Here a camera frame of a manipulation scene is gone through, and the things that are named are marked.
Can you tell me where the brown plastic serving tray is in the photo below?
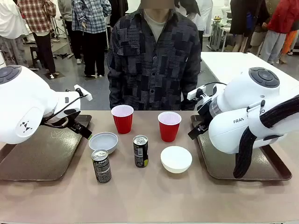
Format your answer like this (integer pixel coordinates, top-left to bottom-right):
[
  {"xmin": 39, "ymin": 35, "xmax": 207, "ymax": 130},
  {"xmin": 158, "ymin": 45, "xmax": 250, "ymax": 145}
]
[
  {"xmin": 190, "ymin": 113, "xmax": 293, "ymax": 182},
  {"xmin": 0, "ymin": 114, "xmax": 93, "ymax": 182}
]

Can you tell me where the person in dark patchwork shirt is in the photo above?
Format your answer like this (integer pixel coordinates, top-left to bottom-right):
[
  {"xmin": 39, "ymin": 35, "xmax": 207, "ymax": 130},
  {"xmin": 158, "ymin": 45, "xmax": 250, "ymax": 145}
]
[{"xmin": 107, "ymin": 0, "xmax": 202, "ymax": 111}]

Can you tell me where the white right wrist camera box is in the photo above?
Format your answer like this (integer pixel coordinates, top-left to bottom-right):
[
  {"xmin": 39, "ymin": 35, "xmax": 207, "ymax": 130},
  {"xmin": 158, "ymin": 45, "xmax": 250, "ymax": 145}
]
[{"xmin": 187, "ymin": 85, "xmax": 207, "ymax": 101}]

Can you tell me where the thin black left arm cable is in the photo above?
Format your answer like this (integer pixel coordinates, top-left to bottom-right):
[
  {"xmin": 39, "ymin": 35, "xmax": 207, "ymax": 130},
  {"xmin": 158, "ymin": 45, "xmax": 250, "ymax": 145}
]
[{"xmin": 42, "ymin": 94, "xmax": 89, "ymax": 129}]

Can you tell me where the grey metal desk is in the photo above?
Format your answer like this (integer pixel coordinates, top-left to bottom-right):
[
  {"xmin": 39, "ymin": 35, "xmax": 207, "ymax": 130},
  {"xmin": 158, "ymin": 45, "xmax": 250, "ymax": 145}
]
[{"xmin": 209, "ymin": 18, "xmax": 234, "ymax": 52}]

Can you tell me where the person in orange trousers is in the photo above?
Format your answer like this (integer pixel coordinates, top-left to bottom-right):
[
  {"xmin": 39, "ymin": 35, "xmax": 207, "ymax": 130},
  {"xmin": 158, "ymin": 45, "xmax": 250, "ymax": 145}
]
[{"xmin": 281, "ymin": 29, "xmax": 299, "ymax": 64}]

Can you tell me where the person in blue plaid shirt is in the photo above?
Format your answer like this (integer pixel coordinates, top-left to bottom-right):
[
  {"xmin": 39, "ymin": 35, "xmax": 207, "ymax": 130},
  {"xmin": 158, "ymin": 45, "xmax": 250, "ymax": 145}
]
[{"xmin": 71, "ymin": 0, "xmax": 113, "ymax": 78}]

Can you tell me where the person in dark long coat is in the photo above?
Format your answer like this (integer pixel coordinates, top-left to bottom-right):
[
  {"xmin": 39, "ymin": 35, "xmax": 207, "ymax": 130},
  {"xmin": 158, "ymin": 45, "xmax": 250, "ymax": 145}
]
[{"xmin": 229, "ymin": 0, "xmax": 271, "ymax": 53}]

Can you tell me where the white folding table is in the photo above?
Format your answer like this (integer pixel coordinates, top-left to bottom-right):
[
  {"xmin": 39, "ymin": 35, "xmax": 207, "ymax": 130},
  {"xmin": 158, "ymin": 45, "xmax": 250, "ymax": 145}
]
[{"xmin": 200, "ymin": 51, "xmax": 299, "ymax": 90}]

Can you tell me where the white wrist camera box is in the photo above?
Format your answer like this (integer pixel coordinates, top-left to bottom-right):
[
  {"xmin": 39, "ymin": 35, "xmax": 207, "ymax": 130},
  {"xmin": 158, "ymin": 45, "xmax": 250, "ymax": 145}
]
[
  {"xmin": 187, "ymin": 85, "xmax": 207, "ymax": 101},
  {"xmin": 73, "ymin": 84, "xmax": 93, "ymax": 102}
]

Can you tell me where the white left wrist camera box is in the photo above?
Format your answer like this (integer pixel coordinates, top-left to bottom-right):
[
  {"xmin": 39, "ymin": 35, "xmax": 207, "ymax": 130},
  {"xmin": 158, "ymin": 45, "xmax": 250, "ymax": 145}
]
[{"xmin": 73, "ymin": 84, "xmax": 93, "ymax": 102}]

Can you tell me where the person in red plaid shirt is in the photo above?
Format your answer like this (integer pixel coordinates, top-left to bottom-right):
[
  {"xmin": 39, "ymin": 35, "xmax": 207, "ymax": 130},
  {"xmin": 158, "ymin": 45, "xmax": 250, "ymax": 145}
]
[{"xmin": 17, "ymin": 0, "xmax": 57, "ymax": 79}]

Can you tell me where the black Pepsi can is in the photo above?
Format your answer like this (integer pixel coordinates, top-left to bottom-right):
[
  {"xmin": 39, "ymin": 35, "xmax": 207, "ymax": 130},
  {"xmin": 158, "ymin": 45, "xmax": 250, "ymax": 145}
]
[{"xmin": 91, "ymin": 149, "xmax": 112, "ymax": 183}]

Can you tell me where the white plastic bowl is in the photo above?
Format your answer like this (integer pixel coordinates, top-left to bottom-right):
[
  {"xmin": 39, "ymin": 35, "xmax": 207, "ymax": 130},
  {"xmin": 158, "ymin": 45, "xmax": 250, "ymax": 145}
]
[{"xmin": 160, "ymin": 146, "xmax": 193, "ymax": 174}]

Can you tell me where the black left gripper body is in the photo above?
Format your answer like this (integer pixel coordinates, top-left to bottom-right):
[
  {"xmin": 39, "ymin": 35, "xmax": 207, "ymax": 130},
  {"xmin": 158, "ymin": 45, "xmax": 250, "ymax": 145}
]
[{"xmin": 42, "ymin": 108, "xmax": 82, "ymax": 132}]

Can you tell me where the person in grey hoodie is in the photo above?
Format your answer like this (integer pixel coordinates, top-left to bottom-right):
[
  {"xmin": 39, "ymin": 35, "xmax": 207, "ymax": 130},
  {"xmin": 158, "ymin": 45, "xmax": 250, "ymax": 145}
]
[{"xmin": 57, "ymin": 0, "xmax": 84, "ymax": 65}]

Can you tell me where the black right arm cable sleeve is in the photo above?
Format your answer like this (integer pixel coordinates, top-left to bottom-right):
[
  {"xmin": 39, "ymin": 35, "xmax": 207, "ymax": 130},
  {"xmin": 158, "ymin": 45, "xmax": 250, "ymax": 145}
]
[{"xmin": 233, "ymin": 94, "xmax": 299, "ymax": 179}]

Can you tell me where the black stool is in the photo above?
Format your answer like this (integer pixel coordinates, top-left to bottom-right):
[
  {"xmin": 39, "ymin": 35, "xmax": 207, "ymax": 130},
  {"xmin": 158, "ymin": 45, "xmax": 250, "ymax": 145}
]
[{"xmin": 29, "ymin": 45, "xmax": 44, "ymax": 69}]

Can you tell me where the grey-blue plastic bowl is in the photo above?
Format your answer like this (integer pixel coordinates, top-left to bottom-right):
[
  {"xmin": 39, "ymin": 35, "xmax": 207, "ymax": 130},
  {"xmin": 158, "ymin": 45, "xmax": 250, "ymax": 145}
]
[{"xmin": 88, "ymin": 132, "xmax": 119, "ymax": 155}]

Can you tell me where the person in white coat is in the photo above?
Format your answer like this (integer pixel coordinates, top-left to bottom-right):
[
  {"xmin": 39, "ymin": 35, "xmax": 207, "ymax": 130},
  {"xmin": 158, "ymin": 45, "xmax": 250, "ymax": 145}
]
[{"xmin": 0, "ymin": 0, "xmax": 29, "ymax": 66}]

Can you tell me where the person in white shirt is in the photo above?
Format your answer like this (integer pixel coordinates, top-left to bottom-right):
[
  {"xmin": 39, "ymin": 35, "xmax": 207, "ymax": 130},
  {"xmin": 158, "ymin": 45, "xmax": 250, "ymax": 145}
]
[{"xmin": 178, "ymin": 0, "xmax": 214, "ymax": 38}]

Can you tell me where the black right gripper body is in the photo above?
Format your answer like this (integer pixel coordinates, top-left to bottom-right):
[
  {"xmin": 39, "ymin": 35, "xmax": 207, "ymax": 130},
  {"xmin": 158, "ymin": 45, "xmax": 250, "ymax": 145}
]
[{"xmin": 197, "ymin": 100, "xmax": 213, "ymax": 131}]

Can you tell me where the red plastic cup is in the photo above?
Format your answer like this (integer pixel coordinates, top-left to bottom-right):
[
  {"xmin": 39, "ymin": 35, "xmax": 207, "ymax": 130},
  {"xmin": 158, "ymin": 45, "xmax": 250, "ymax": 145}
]
[
  {"xmin": 157, "ymin": 111, "xmax": 182, "ymax": 143},
  {"xmin": 111, "ymin": 105, "xmax": 135, "ymax": 135}
]

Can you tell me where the black can with green print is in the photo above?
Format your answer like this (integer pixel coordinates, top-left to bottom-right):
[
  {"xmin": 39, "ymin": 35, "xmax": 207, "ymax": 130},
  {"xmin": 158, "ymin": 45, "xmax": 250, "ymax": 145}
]
[{"xmin": 133, "ymin": 134, "xmax": 149, "ymax": 168}]

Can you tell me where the person in red jacket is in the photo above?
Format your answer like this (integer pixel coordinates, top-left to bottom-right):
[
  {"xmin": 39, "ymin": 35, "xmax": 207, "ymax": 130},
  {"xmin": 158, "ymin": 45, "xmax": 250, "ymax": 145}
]
[{"xmin": 258, "ymin": 0, "xmax": 299, "ymax": 65}]

